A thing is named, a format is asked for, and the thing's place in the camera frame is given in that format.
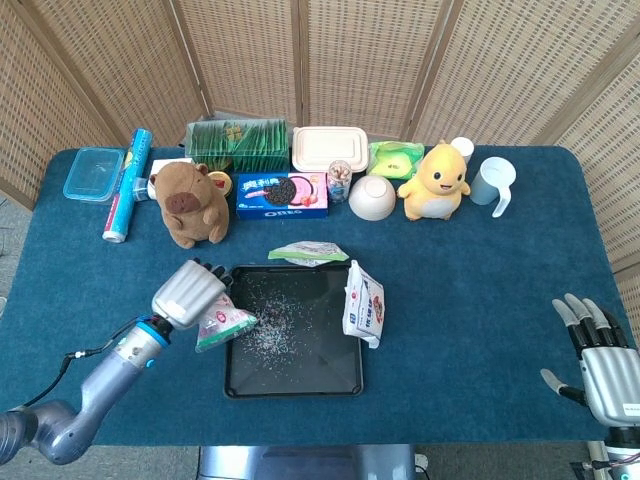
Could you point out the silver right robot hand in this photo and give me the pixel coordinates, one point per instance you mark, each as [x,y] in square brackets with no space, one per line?
[610,380]

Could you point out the small clear blue jar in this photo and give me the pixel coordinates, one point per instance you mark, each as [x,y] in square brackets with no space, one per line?
[141,189]

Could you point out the woven folding screen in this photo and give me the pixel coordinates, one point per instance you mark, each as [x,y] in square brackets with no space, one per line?
[350,60]

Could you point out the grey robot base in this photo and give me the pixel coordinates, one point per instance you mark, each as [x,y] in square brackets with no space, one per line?
[310,462]

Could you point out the blue Oreo cookie box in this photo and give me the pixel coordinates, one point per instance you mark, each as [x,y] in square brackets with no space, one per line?
[280,197]

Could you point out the white paper cup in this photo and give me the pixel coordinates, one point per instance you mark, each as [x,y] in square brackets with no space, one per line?
[464,147]

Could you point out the clear container blue lid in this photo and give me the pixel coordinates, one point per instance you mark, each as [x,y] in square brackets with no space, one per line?
[92,175]

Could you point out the blue table cloth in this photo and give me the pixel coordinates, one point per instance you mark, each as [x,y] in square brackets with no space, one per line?
[475,310]

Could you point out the black plastic tray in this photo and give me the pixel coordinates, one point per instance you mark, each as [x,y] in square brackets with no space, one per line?
[300,370]

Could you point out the beige lidded lunch box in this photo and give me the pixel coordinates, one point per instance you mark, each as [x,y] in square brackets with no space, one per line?
[327,147]

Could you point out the beige bowl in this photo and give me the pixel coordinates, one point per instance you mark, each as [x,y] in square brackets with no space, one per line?
[372,197]

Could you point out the green patterned box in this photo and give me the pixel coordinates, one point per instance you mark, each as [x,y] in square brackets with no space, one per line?
[240,142]

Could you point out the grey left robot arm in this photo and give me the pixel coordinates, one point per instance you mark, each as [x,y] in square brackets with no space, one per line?
[105,385]

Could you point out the corn starch bag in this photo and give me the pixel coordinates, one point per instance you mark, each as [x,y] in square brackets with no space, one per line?
[310,252]

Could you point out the pink green seasoning bag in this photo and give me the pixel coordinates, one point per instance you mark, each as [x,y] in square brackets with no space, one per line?
[225,322]

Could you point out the white plastic food packet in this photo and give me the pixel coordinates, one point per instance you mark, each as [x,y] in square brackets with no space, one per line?
[365,310]

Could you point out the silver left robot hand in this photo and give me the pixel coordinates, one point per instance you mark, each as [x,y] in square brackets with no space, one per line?
[187,295]

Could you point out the clear snack stick cup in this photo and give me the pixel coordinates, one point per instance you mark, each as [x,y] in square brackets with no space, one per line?
[340,182]

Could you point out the blue cling film roll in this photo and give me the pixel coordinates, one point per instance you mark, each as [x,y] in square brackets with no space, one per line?
[127,190]

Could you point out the brown capybara plush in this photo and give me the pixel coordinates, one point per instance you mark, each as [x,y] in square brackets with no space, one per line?
[192,210]

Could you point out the green wet wipes pack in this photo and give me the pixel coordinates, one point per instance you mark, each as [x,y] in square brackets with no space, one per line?
[395,160]

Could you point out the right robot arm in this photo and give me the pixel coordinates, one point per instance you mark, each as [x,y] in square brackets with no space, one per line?
[625,450]

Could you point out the yellow round tin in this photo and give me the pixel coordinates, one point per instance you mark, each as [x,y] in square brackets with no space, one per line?
[222,182]

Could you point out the yellow dinosaur plush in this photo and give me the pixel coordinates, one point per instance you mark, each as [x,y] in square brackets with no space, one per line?
[440,185]

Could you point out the scattered white crystals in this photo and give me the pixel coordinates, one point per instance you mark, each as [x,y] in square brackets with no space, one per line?
[272,325]

